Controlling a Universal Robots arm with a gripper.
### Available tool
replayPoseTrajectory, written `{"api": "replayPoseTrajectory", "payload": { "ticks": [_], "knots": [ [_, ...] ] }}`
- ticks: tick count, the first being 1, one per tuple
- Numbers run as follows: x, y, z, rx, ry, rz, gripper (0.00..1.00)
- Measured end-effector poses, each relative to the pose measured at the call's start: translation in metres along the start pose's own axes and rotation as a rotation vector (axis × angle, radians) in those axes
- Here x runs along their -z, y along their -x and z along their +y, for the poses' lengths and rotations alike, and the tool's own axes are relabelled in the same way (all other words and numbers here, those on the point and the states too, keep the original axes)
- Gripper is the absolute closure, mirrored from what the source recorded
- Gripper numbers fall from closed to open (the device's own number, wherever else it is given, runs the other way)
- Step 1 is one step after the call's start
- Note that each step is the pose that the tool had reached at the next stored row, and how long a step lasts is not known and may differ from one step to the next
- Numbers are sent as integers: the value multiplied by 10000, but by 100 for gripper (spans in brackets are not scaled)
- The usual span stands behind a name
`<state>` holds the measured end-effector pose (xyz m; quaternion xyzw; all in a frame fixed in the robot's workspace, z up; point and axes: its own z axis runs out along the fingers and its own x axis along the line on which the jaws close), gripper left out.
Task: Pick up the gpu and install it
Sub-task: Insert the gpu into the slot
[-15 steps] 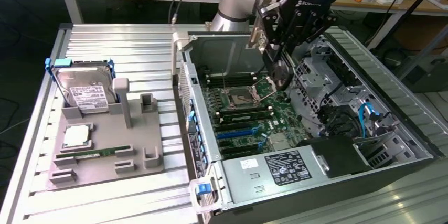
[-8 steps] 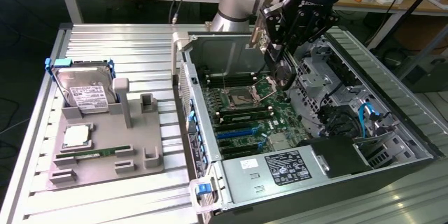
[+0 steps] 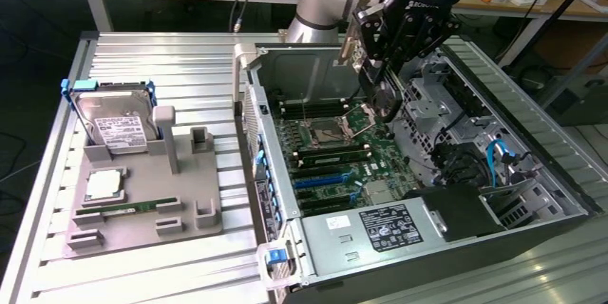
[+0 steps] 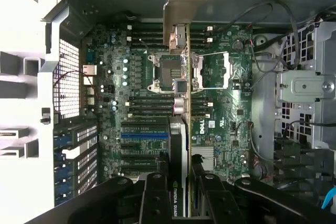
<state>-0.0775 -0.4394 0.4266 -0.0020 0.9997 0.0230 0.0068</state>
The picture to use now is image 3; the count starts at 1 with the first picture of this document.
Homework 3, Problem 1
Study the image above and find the black open PC case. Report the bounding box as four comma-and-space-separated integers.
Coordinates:
233, 42, 603, 304

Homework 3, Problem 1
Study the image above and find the silver chipset heatsink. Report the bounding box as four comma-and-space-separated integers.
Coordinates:
365, 180, 397, 206

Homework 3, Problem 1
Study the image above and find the green motherboard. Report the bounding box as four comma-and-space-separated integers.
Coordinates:
273, 97, 422, 218

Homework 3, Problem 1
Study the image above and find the CPU socket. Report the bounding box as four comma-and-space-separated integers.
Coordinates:
303, 118, 354, 148

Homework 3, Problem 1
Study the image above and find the silver power supply unit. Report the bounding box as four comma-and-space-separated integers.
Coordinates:
299, 200, 451, 277

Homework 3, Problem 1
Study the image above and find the black tripod pole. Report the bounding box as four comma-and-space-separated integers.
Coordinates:
498, 0, 594, 67

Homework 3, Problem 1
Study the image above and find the black installed RAM stick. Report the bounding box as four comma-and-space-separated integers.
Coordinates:
294, 144, 373, 167

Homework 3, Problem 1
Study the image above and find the grey parts rack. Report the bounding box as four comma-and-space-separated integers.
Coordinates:
65, 105, 225, 259

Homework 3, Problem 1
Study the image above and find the black plastic shroud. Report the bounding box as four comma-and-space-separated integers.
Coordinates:
403, 184, 509, 245

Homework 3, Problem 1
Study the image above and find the blue case latch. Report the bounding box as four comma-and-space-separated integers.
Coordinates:
265, 248, 290, 266

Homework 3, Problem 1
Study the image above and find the black expansion slot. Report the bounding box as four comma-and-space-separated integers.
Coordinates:
299, 192, 357, 213

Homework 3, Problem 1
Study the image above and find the black wire bundle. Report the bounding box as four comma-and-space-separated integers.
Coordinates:
427, 142, 491, 188

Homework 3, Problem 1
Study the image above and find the green RAM stick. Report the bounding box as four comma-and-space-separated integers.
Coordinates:
75, 199, 161, 218

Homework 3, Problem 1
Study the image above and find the metal socket cover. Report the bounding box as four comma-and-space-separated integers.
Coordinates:
339, 101, 382, 140

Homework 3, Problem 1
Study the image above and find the silver disk bay cage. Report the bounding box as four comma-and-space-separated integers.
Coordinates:
397, 47, 482, 149

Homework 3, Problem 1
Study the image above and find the silver hard disk drive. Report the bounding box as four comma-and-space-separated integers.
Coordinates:
75, 90, 159, 156

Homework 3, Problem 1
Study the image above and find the black RAM slot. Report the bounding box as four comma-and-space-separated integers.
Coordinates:
279, 99, 351, 110
281, 107, 354, 120

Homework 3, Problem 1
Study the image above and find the blue disk wire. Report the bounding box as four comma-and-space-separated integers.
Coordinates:
486, 137, 511, 189

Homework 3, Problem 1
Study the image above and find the silver CPU chip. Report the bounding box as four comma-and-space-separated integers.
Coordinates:
85, 170, 125, 201

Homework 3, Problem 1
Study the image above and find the blue disk caddy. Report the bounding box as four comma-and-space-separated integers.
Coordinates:
59, 78, 159, 141

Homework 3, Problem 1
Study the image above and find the cluttered wooden desk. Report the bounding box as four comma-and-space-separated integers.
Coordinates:
451, 0, 608, 66

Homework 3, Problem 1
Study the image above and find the black graphics card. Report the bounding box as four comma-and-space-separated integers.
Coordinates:
339, 22, 413, 125

